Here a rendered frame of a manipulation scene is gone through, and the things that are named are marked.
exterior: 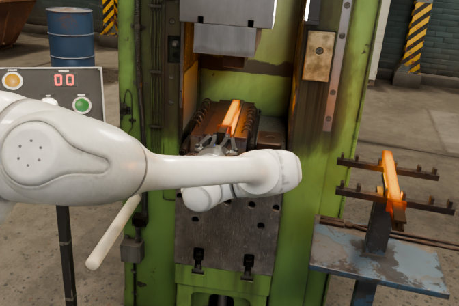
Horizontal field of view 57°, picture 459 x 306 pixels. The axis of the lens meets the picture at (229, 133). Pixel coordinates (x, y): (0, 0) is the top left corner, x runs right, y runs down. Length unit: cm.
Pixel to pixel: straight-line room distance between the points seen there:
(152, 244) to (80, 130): 148
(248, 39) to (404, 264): 85
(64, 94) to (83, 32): 443
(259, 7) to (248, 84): 61
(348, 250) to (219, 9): 87
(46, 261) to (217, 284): 114
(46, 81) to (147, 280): 104
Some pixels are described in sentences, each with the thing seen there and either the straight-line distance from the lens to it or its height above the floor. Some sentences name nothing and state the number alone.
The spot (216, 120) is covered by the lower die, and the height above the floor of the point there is 99.
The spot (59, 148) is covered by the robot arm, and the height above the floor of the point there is 135.
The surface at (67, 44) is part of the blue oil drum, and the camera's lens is 585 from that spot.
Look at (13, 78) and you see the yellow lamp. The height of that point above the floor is 117.
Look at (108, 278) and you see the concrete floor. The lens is 238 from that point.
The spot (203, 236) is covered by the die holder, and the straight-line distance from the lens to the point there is 160.
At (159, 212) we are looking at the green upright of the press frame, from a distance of 183.
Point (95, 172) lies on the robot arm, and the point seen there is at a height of 131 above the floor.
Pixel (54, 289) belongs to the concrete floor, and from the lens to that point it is 238.
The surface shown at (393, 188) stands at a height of 99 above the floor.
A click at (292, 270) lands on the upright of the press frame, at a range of 191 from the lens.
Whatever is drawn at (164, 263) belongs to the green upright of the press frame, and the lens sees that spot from 198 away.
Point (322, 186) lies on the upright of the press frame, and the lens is 169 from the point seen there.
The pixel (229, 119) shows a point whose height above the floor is 104.
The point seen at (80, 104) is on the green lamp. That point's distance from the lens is 144.
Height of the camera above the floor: 154
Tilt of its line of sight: 22 degrees down
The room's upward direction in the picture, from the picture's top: 4 degrees clockwise
